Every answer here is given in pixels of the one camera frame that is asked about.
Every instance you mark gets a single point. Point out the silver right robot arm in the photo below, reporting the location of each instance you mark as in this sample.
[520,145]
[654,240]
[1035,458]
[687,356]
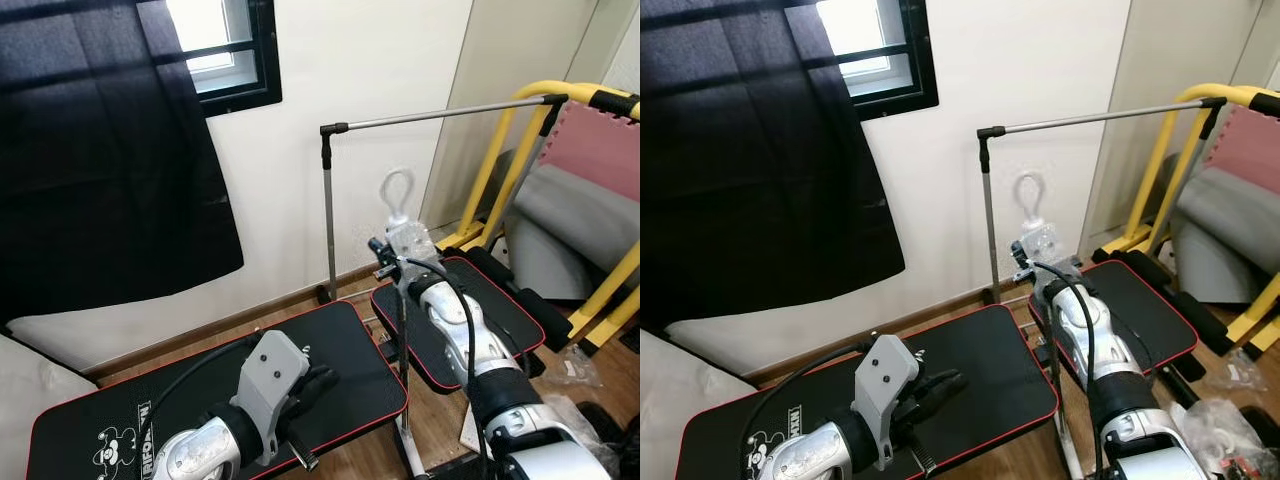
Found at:
[1090,340]
[465,340]

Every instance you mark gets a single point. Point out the large black bench pad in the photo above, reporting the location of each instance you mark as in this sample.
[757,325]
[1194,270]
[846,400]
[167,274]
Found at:
[1000,390]
[360,370]

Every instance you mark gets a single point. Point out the black foam leg rollers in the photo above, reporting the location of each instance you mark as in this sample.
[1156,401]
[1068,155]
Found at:
[540,315]
[1215,325]

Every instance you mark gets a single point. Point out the grey folded mat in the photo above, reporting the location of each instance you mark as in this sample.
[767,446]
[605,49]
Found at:
[580,220]
[1230,230]

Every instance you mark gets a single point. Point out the small clear plastic bag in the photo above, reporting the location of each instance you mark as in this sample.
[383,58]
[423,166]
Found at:
[1232,372]
[580,368]

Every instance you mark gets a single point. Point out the black framed window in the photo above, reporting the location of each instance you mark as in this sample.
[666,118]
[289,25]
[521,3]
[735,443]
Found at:
[920,50]
[262,50]

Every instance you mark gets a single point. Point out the pink foam mat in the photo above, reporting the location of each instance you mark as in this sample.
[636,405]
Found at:
[600,150]
[1250,145]

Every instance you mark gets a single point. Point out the crumpled clear plastic bag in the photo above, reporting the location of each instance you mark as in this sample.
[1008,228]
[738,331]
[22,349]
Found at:
[575,415]
[1215,430]

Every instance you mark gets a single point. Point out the white cushion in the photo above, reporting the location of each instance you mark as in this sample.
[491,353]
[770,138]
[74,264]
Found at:
[25,410]
[660,420]

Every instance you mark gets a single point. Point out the black curtain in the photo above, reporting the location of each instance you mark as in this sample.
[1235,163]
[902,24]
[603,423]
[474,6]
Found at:
[100,150]
[750,150]

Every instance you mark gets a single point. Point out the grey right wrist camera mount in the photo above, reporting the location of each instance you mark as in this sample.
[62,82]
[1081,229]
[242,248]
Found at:
[1045,250]
[410,245]

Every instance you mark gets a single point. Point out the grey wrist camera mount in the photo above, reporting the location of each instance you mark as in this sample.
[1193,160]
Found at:
[888,380]
[410,245]
[1045,250]
[272,375]

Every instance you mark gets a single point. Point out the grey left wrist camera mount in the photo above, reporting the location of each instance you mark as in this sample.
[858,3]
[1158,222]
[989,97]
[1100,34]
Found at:
[272,375]
[888,380]

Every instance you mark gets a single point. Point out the grey metal clothes rail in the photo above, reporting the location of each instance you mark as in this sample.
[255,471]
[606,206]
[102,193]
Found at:
[450,112]
[1100,116]

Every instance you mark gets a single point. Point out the yellow tubular metal frame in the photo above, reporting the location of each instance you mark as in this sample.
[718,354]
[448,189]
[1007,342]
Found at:
[1232,90]
[610,285]

